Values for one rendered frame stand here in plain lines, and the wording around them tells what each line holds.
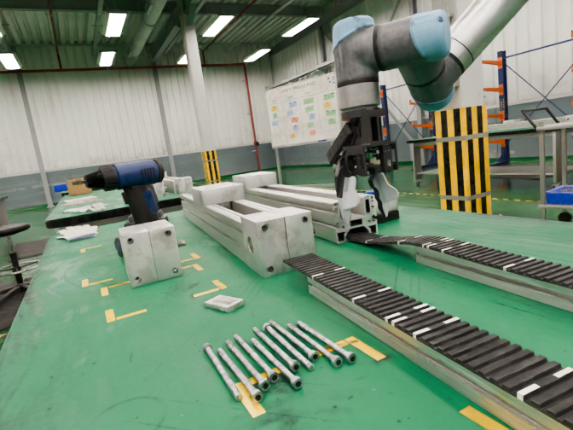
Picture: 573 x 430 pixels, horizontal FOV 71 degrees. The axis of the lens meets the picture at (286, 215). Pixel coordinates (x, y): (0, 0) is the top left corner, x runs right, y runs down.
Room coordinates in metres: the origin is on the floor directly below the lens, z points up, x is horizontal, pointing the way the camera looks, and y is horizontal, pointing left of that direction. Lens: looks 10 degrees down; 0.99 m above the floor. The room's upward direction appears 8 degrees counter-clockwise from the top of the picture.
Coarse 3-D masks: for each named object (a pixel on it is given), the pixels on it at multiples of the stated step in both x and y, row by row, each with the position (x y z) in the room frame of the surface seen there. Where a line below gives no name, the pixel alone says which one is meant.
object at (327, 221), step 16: (256, 192) 1.23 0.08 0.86; (272, 192) 1.11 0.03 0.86; (288, 192) 1.18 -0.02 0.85; (304, 192) 1.07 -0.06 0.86; (320, 192) 0.99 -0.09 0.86; (304, 208) 0.91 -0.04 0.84; (320, 208) 0.86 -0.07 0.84; (336, 208) 0.79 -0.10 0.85; (368, 208) 0.82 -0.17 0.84; (320, 224) 0.84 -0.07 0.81; (336, 224) 0.80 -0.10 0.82; (352, 224) 0.81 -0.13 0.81; (368, 224) 0.81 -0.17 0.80; (336, 240) 0.78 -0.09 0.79
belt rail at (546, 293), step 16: (416, 256) 0.61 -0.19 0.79; (432, 256) 0.57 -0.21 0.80; (448, 256) 0.54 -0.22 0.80; (464, 272) 0.52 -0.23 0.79; (480, 272) 0.50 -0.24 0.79; (496, 272) 0.47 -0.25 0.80; (512, 288) 0.45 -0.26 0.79; (528, 288) 0.43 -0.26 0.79; (544, 288) 0.42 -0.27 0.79; (560, 288) 0.40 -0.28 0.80; (560, 304) 0.40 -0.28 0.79
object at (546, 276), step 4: (556, 268) 0.42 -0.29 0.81; (560, 268) 0.42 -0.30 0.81; (564, 268) 0.42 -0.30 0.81; (568, 268) 0.42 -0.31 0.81; (572, 268) 0.42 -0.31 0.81; (544, 272) 0.42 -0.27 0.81; (548, 272) 0.41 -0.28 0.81; (552, 272) 0.42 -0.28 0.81; (556, 272) 0.42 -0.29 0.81; (560, 272) 0.41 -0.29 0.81; (564, 272) 0.41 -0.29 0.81; (568, 272) 0.41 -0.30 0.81; (572, 272) 0.41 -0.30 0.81; (532, 276) 0.42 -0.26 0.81; (536, 276) 0.41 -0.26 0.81; (540, 276) 0.41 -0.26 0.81; (544, 276) 0.41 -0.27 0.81; (548, 276) 0.40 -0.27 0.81; (552, 276) 0.40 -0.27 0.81; (556, 276) 0.40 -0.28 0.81; (560, 276) 0.40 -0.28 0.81; (540, 280) 0.41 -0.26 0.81; (544, 280) 0.40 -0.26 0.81; (548, 280) 0.40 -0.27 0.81; (552, 280) 0.40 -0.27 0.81
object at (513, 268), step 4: (524, 260) 0.46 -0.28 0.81; (528, 260) 0.46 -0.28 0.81; (532, 260) 0.46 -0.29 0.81; (536, 260) 0.46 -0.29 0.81; (540, 260) 0.45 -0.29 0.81; (512, 264) 0.45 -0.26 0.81; (516, 264) 0.45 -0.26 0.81; (520, 264) 0.45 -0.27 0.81; (524, 264) 0.45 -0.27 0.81; (528, 264) 0.45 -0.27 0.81; (532, 264) 0.45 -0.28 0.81; (504, 268) 0.45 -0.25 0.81; (508, 268) 0.45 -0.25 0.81; (512, 268) 0.44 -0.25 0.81; (516, 268) 0.44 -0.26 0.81; (520, 268) 0.44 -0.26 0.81; (524, 268) 0.44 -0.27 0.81; (512, 272) 0.44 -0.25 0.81
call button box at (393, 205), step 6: (372, 204) 0.91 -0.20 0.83; (390, 204) 0.93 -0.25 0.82; (396, 204) 0.93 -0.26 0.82; (378, 210) 0.92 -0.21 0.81; (390, 210) 0.93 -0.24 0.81; (396, 210) 0.94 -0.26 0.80; (372, 216) 0.91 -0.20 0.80; (378, 216) 0.91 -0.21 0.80; (390, 216) 0.93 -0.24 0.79; (396, 216) 0.93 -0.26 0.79; (378, 222) 0.91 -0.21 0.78
